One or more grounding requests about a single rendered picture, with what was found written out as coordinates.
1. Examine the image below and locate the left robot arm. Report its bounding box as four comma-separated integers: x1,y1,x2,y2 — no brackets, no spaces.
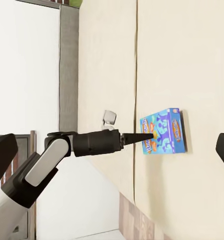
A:
0,110,154,240

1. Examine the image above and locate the board game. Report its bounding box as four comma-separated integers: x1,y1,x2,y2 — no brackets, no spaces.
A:
140,107,185,155

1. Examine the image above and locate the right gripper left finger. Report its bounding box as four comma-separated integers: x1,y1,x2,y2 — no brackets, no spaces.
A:
0,133,18,180

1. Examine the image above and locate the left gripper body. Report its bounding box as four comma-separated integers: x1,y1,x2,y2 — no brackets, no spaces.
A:
88,129,121,156

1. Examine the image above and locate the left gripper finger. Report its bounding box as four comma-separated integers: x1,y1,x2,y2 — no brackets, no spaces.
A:
120,133,154,149

